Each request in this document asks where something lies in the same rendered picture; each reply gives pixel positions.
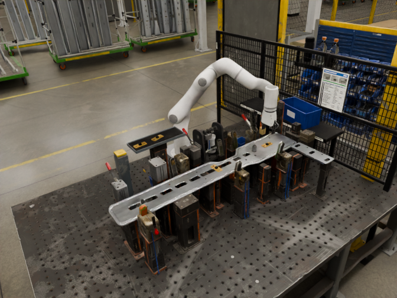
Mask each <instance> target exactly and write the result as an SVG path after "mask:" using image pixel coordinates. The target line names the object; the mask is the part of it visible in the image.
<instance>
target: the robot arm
mask: <svg viewBox="0 0 397 298"><path fill-rule="evenodd" d="M224 74H227V75H229V76H230V77H232V78H233V79H234V80H236V81H237V82H239V83H240V84H241V85H243V86H244V87H246V88H247V89H249V90H253V89H257V90H260V91H262V92H264V93H265V99H264V108H263V113H262V116H261V117H259V118H260V120H261V124H262V129H265V125H269V126H270V127H272V132H271V134H274V133H275V129H276V128H277V127H278V126H279V124H278V123H277V121H276V107H277V100H278V95H279V90H278V87H277V86H275V85H273V84H271V83H269V82H268V81H267V80H264V79H260V78H256V77H255V76H253V75H252V74H250V73H249V72H248V71H246V70H245V69H244V68H242V67H241V66H239V65H238V64H237V63H235V62H234V61H233V60H231V59H229V58H222V59H219V60H218V61H216V62H214V63H212V64H211V65H210V66H209V67H207V68H206V69H205V70H203V71H202V72H201V73H200V74H199V75H198V76H197V78H196V79H195V81H194V82H193V84H192V85H191V87H190V88H189V90H188V91H187V93H186V94H185V95H184V96H183V97H182V98H181V99H180V101H179V102H178V103H177V104H176V105H175V106H174V107H173V108H172V109H171V110H170V111H169V113H168V120H169V121H170V122H171V123H172V124H174V125H173V126H175V127H177V128H178V129H180V130H182V129H183V128H184V129H185V130H186V131H187V133H188V124H189V121H190V115H191V108H192V107H193V106H194V104H195V103H196V102H197V101H198V100H199V99H200V97H201V96H202V94H203V93H204V92H205V91H206V89H207V88H208V87H209V86H210V85H211V84H212V83H213V81H214V80H215V79H217V78H218V77H219V76H221V75H224ZM184 145H186V146H189V141H188V138H187V136H186V135H185V136H183V137H180V138H177V139H175V140H174V148H173V149H172V150H171V156H172V157H173V158H174V155H177V154H179V153H180V147H182V146H184Z"/></svg>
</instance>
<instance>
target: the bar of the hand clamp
mask: <svg viewBox="0 0 397 298"><path fill-rule="evenodd" d="M249 113H250V129H252V130H253V129H255V131H254V132H256V117H255V115H256V114H257V111H255V110H254V109H253V110H250V111H249Z"/></svg>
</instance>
